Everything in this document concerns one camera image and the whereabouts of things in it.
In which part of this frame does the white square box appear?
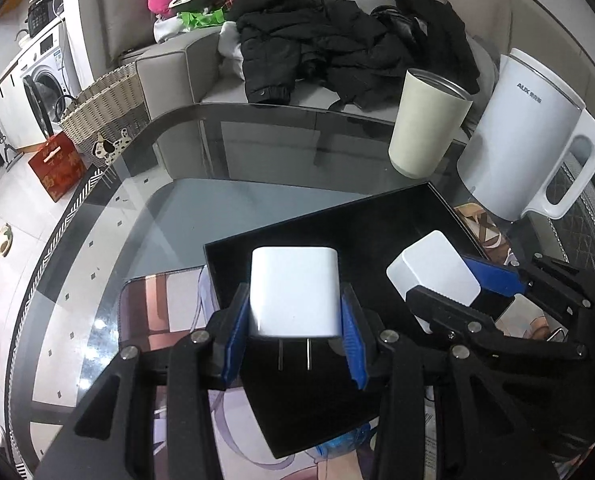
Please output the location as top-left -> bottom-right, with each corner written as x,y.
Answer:
386,230 -> 481,307

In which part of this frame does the white charger plug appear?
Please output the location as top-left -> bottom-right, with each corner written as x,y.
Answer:
250,246 -> 342,370

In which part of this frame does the anime print desk mat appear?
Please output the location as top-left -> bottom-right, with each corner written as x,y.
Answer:
116,199 -> 529,480

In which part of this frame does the black cardboard box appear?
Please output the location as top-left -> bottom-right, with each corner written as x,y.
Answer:
204,183 -> 485,458

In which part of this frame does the white electric kettle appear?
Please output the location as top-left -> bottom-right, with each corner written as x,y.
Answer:
457,48 -> 595,222

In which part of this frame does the cream tumbler cup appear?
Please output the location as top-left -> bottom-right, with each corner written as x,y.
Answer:
389,68 -> 473,180

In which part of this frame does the pair of slippers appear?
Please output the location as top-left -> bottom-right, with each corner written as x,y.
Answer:
0,223 -> 13,257

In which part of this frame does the red gift bag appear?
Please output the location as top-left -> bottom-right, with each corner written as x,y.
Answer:
28,132 -> 86,203

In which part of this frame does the black jacket pile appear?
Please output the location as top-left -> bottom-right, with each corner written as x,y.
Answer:
228,0 -> 480,110

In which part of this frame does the woven laundry basket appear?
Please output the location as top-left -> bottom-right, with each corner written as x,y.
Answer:
61,63 -> 150,168

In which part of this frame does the grey sofa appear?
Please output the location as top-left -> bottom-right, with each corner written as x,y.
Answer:
131,0 -> 595,281

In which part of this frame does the white washing machine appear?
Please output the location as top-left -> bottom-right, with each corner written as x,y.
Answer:
18,18 -> 80,139

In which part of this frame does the grey cushion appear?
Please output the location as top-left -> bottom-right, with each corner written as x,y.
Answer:
98,0 -> 155,65

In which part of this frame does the black microwave oven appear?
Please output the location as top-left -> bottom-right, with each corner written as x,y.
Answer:
26,0 -> 63,37

